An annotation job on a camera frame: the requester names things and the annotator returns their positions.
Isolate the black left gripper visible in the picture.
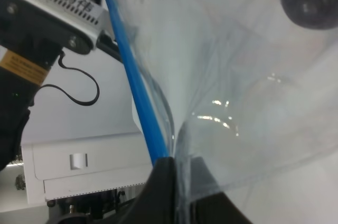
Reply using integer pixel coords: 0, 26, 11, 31
1, 31, 64, 170

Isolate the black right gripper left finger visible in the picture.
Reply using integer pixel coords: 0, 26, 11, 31
124, 157, 176, 223

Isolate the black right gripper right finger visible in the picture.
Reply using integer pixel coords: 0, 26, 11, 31
190, 157, 251, 223

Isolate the clear zip bag blue zipper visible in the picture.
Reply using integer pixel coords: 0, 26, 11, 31
106, 0, 337, 223

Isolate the white cabinet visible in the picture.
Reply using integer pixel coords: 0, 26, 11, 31
21, 97, 155, 205

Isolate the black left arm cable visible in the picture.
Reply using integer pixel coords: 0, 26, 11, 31
41, 51, 100, 106

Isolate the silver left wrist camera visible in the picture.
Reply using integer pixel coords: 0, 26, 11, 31
1, 0, 118, 55

